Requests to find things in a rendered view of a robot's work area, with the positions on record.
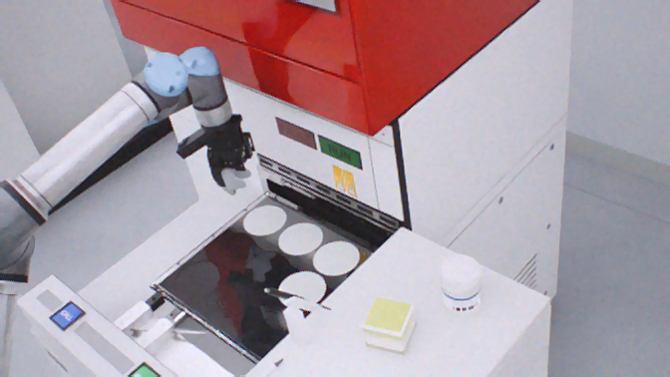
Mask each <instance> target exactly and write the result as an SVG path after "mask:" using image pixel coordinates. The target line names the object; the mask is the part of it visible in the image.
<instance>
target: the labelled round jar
mask: <svg viewBox="0 0 670 377"><path fill-rule="evenodd" d="M440 275H441V288H442V299H443V307H444V309H445V311H447V312H448V313H450V314H451V315H453V316H456V317H468V316H471V315H474V314H475V313H477V312H478V311H479V310H480V309H481V305H482V286H481V268H480V265H479V263H478V261H477V260H476V259H473V258H472V257H470V256H467V255H453V256H451V257H449V258H447V259H446V260H444V261H443V263H442V264H441V267H440Z"/></svg>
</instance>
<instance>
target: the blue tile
mask: <svg viewBox="0 0 670 377"><path fill-rule="evenodd" d="M80 313H83V312H82V311H80V310H78V309H77V308H76V307H75V306H74V305H72V304H70V305H68V306H67V307H66V308H65V309H62V310H61V311H60V312H58V313H57V314H56V316H54V317H53V319H54V320H55V321H56V322H57V323H58V324H60V325H61V326H63V327H65V326H66V325H68V324H69V323H70V322H71V321H73V320H74V319H75V318H77V317H78V316H79V315H80Z"/></svg>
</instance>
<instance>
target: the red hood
mask: <svg viewBox="0 0 670 377"><path fill-rule="evenodd" d="M536 2H537V0H111V3H112V6H113V8H114V11H115V15H116V17H117V20H118V22H119V25H120V28H121V30H122V34H123V36H124V37H125V38H126V39H128V40H132V41H134V42H137V43H139V44H142V45H144V46H148V47H150V48H153V49H155V50H158V52H160V53H169V54H173V55H176V56H178V57H180V56H181V55H182V54H183V52H184V51H186V50H188V49H190V48H195V47H206V48H209V49H212V50H213V52H214V53H215V56H216V58H217V61H218V64H219V66H220V68H221V76H222V77H223V78H225V79H229V80H231V81H234V82H236V83H239V84H241V85H245V86H247V88H250V89H252V90H255V91H258V92H261V93H263V94H266V95H268V96H271V97H274V98H277V99H279V100H282V101H284V102H288V104H290V105H292V106H295V107H297V108H300V109H303V110H306V111H308V112H311V113H313V114H317V115H319V116H322V117H324V119H327V120H329V121H333V122H335V123H338V124H340V125H343V126H346V127H349V128H351V129H354V130H356V131H360V132H362V134H365V135H367V136H370V137H375V136H376V135H377V134H378V132H380V131H381V130H382V129H383V128H385V127H386V126H388V125H389V124H390V123H392V122H393V121H394V120H395V119H396V117H398V116H399V115H400V114H401V113H403V112H405V111H406V110H407V109H408V108H409V107H411V106H412V105H413V104H414V102H416V101H418V100H419V99H420V98H421V97H423V96H424V95H425V94H426V93H427V92H429V91H430V90H431V89H433V88H434V86H436V85H437V84H438V83H439V82H440V81H442V80H443V79H444V78H445V77H446V76H449V75H450V74H451V73H452V72H454V70H455V69H456V68H457V67H458V66H460V65H461V64H463V63H464V62H465V61H467V60H468V59H469V58H470V57H471V56H473V54H474V53H475V52H476V50H479V49H480V48H481V47H482V46H484V45H485V44H486V43H487V42H488V41H490V40H491V39H492V38H493V36H495V35H497V34H498V33H499V32H500V31H501V30H503V29H504V28H505V27H506V26H507V25H509V24H511V23H512V22H513V21H515V20H516V18H517V17H518V16H519V15H521V14H522V13H523V12H524V11H525V10H527V9H529V8H530V7H531V6H532V5H534V4H535V3H536Z"/></svg>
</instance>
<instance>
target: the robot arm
mask: <svg viewBox="0 0 670 377"><path fill-rule="evenodd" d="M191 105H192V107H193V110H194V113H195V117H196V120H197V122H198V123H200V126H201V128H200V129H197V130H196V132H194V133H193V134H191V135H190V136H188V137H187V138H185V139H182V140H181V141H180V142H179V143H178V146H177V150H176V153H177V154H178V155H179V156H180V157H182V158H183V159H186V158H187V157H189V156H191V155H192V154H194V153H195V152H197V151H198V150H201V149H202V148H204V147H207V152H206V156H207V162H208V164H209V168H210V173H211V177H212V179H213V180H214V181H215V182H216V183H217V184H218V185H219V186H220V187H222V188H223V190H224V191H225V192H226V193H228V194H231V195H235V194H236V189H240V188H245V187H246V182H244V181H243V179H248V178H250V177H251V171H250V170H249V169H247V168H246V167H245V165H244V164H246V163H247V160H248V159H251V157H252V155H253V152H255V148H254V144H253V140H252V137H251V133H243V132H242V129H241V126H240V123H241V121H242V117H241V114H233V113H232V107H231V104H230V100H229V97H227V94H226V90H225V87H224V82H223V79H222V76H221V68H220V66H219V64H218V61H217V58H216V56H215V53H214V52H213V50H212V49H209V48H206V47H195V48H190V49H188V50H186V51H184V52H183V54H182V55H181V56H180V57H178V56H176V55H173V54H169V53H161V54H157V55H155V56H153V57H152V58H151V59H150V60H149V61H148V62H146V64H145V67H144V70H143V71H142V72H140V73H139V74H138V75H137V76H136V77H134V78H133V79H132V80H131V81H130V82H129V83H128V84H126V85H125V86H124V87H123V88H121V89H120V90H119V91H118V92H117V93H114V94H113V96H112V97H111V98H110V99H108V100H107V101H106V102H105V103H104V104H103V105H102V106H101V107H100V108H98V109H97V110H95V112H94V113H93V114H92V115H91V116H89V117H88V118H87V119H86V120H85V121H83V122H81V123H80V124H79V125H78V127H76V128H75V129H74V130H73V131H72V132H70V133H69V134H68V135H67V136H66V137H63V138H62V139H61V140H60V142H59V143H57V144H56V145H55V146H54V147H53V148H51V149H50V150H49V151H48V152H47V153H44V154H43V155H42V156H41V158H40V159H38V160H37V161H36V162H35V163H34V164H32V165H31V166H30V167H29V168H28V169H26V170H24V171H23V173H22V174H21V175H20V176H18V177H17V178H14V179H10V178H6V179H4V180H3V181H2V182H1V183H0V377H9V370H10V360H11V350H12V342H13V332H14V323H15V314H16V305H17V296H18V293H19V292H20V291H21V290H22V289H24V288H25V287H27V286H28V282H29V274H30V264H31V258H32V256H33V254H34V250H35V242H36V241H35V231H36V230H37V229H38V228H39V227H40V226H41V225H42V224H44V223H45V222H46V221H48V218H49V211H50V210H51V209H52V208H53V207H54V206H55V205H56V203H58V202H59V201H60V200H61V199H62V198H63V197H64V196H67V195H68V194H69V193H70V192H71V191H72V190H73V189H75V187H76V186H77V185H78V184H79V183H80V182H82V181H84V180H85V179H86V178H87V177H88V176H89V175H91V174H92V172H93V171H94V170H95V169H96V168H97V167H99V166H100V165H102V164H103V163H104V162H105V161H106V160H108V159H109V157H110V156H111V155H112V154H113V153H114V152H115V151H117V150H119V149H120V148H121V147H122V146H123V145H124V144H125V143H126V142H127V141H128V140H129V139H130V138H131V137H132V136H135V135H136V134H137V133H138V132H139V131H140V130H141V129H142V128H143V127H146V126H148V125H151V124H154V123H158V122H159V121H160V120H162V119H164V118H168V117H170V116H172V114H174V113H176V112H178V111H180V110H183V109H185V108H187V107H189V106H191ZM249 138H250V140H251V144H250V141H249ZM251 145H252V147H251ZM241 165H242V166H241Z"/></svg>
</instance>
